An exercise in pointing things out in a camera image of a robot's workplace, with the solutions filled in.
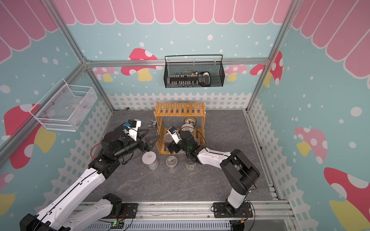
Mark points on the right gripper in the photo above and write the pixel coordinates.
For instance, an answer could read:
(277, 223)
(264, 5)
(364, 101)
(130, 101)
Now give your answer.
(168, 146)

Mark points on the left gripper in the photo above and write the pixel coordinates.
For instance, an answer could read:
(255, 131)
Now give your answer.
(148, 147)

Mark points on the large white lid can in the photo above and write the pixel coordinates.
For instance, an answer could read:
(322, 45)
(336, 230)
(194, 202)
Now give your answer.
(150, 160)

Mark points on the tall silver green can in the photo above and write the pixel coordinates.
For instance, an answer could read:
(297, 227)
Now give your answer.
(167, 140)

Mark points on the green label pull-tab can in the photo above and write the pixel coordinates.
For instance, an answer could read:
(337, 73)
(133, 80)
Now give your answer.
(190, 165)

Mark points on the clear plastic seed jar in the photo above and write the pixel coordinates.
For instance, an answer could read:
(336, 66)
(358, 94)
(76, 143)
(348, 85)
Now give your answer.
(171, 162)

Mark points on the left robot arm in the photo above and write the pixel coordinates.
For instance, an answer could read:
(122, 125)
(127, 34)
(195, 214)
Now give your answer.
(58, 215)

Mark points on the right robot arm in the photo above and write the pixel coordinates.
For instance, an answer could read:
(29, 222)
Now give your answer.
(240, 172)

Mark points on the white lid can lower shelf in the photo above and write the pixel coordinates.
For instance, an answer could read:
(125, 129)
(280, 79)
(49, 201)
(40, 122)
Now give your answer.
(188, 127)

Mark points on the wooden two-tier shelf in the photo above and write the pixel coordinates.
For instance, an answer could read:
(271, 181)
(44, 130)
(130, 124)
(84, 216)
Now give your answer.
(174, 115)

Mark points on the metal valve fitting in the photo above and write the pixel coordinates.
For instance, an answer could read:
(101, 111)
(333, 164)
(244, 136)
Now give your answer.
(153, 124)

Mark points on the items in black basket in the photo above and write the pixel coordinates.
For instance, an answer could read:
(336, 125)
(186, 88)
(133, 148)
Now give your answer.
(194, 79)

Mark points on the small green circuit board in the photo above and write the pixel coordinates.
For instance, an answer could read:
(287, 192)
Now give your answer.
(116, 226)

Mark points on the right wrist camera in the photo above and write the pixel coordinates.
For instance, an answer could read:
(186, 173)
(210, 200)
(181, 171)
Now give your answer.
(174, 134)

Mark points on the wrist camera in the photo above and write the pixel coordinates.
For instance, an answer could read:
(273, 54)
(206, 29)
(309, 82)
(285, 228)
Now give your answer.
(174, 134)
(131, 128)

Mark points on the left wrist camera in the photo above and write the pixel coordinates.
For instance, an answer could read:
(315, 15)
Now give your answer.
(131, 128)

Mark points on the black network switch box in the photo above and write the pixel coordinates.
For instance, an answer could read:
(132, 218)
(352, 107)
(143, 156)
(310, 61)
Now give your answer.
(122, 130)

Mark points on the black wire mesh basket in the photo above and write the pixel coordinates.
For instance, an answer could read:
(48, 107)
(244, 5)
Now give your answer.
(194, 71)

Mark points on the white wire basket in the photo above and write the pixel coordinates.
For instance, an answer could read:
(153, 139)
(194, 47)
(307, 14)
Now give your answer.
(64, 107)

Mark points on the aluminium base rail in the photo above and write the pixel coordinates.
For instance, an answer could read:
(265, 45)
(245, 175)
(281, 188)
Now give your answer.
(195, 215)

